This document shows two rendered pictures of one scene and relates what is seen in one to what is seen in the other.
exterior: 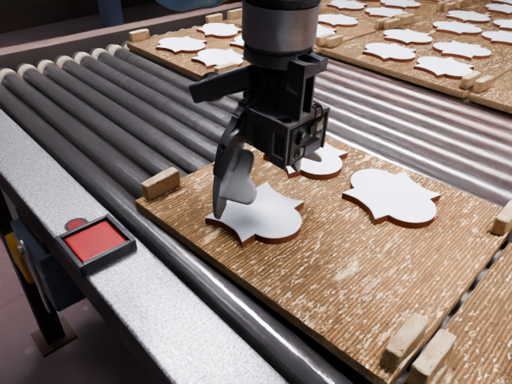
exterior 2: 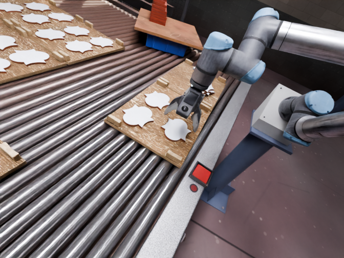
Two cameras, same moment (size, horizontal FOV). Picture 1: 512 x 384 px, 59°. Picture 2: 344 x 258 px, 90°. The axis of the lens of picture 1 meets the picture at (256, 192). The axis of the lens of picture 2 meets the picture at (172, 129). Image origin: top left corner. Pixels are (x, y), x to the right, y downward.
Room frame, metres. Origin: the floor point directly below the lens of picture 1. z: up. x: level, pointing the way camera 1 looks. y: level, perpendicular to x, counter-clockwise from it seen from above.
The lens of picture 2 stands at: (0.80, 0.43, 1.45)
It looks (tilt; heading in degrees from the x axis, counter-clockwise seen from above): 44 degrees down; 235
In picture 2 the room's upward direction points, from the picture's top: 24 degrees clockwise
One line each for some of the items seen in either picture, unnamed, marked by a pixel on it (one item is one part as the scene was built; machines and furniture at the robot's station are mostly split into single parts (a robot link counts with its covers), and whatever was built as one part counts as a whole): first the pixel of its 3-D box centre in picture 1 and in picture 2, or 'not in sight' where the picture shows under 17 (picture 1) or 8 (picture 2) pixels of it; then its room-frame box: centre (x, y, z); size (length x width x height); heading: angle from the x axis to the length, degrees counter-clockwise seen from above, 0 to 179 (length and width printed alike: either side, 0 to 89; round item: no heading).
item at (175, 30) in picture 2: not in sight; (169, 27); (0.24, -1.00, 1.03); 0.50 x 0.50 x 0.02; 75
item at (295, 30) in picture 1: (281, 24); (202, 75); (0.46, -0.03, 1.19); 0.08 x 0.08 x 0.05
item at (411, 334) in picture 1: (404, 340); (205, 107); (0.27, -0.14, 0.95); 0.06 x 0.02 x 0.03; 136
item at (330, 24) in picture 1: (306, 20); not in sight; (1.50, -0.16, 0.94); 0.41 x 0.35 x 0.04; 41
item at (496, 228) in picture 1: (507, 217); (162, 83); (0.46, -0.33, 0.95); 0.06 x 0.02 x 0.03; 136
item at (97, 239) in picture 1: (96, 244); (201, 174); (0.44, 0.21, 0.92); 0.06 x 0.06 x 0.01; 42
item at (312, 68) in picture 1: (280, 101); (194, 94); (0.46, -0.03, 1.11); 0.09 x 0.08 x 0.12; 46
